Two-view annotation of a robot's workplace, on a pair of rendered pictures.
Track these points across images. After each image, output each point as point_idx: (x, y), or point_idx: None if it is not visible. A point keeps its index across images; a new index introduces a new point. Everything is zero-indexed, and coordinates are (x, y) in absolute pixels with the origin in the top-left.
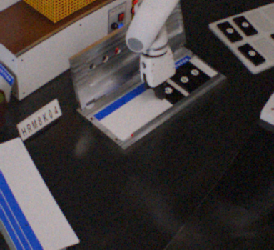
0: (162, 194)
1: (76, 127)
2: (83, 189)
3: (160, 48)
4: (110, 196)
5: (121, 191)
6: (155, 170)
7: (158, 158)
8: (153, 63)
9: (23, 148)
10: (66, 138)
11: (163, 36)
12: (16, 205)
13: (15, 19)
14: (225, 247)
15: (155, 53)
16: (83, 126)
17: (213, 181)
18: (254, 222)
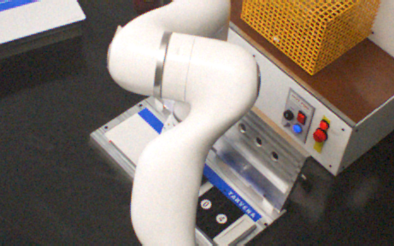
0: (20, 173)
1: (135, 96)
2: (38, 100)
3: (174, 115)
4: (25, 123)
5: (32, 134)
6: (61, 169)
7: (79, 173)
8: (168, 123)
9: (67, 21)
10: (118, 86)
11: (182, 108)
12: None
13: None
14: None
15: (172, 115)
16: (136, 102)
17: (32, 232)
18: None
